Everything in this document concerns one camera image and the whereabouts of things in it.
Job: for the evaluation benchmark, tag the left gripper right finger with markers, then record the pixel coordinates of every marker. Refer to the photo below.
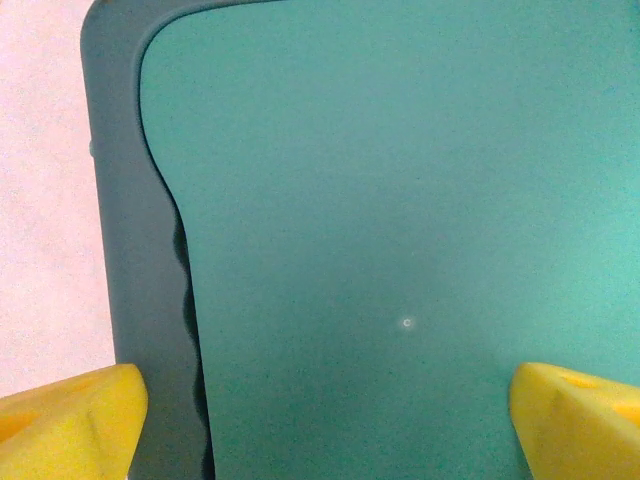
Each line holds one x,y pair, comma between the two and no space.
585,430

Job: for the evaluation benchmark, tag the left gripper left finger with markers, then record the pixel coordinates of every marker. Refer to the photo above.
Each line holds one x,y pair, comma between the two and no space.
65,425

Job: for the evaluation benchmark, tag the teal plastic toolbox with lid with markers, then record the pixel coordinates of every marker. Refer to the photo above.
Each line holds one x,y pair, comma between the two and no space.
350,200

